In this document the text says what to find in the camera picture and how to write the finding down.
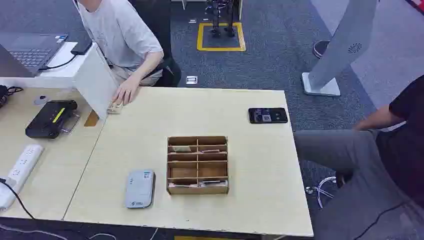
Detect grey card reader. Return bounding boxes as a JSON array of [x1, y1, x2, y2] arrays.
[[124, 169, 157, 210]]

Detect white power strip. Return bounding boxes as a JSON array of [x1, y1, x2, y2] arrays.
[[0, 144, 45, 212]]

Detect white floor stand sign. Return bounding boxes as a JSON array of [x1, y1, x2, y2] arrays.
[[301, 0, 379, 98]]

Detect pale card in box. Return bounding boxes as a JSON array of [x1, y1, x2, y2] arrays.
[[168, 182, 200, 189]]

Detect black power strip cable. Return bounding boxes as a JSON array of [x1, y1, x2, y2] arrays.
[[0, 178, 36, 221]]

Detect card with printed face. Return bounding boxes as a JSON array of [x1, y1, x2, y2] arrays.
[[107, 101, 124, 115]]

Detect person beside desk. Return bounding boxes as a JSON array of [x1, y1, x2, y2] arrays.
[[293, 75, 424, 240]]

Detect person across desk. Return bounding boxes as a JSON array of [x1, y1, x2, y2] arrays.
[[73, 0, 165, 106]]

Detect black power adapter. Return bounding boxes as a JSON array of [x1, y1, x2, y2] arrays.
[[70, 39, 94, 56]]

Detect black smartphone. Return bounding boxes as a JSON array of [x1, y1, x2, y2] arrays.
[[248, 107, 289, 125]]

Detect clear plastic stand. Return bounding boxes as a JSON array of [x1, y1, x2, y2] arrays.
[[60, 112, 81, 134]]

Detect white floor cable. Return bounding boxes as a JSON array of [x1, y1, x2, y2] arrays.
[[0, 223, 117, 240]]

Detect black adapter cable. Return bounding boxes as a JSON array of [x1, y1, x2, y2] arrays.
[[39, 53, 78, 71]]

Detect black card printer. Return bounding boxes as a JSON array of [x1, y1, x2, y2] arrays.
[[25, 99, 79, 140]]

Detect white desk partition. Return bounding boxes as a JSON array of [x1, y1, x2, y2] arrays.
[[0, 42, 119, 120]]

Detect yellow floor tape strip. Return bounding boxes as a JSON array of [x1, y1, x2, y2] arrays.
[[174, 235, 247, 240]]

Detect wooden card box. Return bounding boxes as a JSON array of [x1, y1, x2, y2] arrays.
[[166, 135, 230, 196]]

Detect black robot legs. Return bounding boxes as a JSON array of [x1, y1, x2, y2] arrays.
[[204, 0, 236, 38]]

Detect black office chair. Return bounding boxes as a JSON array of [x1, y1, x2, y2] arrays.
[[128, 0, 183, 88]]

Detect black round base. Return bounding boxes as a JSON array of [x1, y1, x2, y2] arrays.
[[312, 40, 331, 60]]

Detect person's hand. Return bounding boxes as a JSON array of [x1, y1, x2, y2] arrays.
[[111, 76, 142, 106]]

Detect grey laptop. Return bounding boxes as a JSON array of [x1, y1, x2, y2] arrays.
[[0, 32, 69, 78]]

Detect black cable bundle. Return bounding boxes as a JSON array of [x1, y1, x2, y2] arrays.
[[0, 85, 24, 109]]

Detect chrome chair base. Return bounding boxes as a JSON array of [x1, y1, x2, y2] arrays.
[[305, 176, 337, 210]]

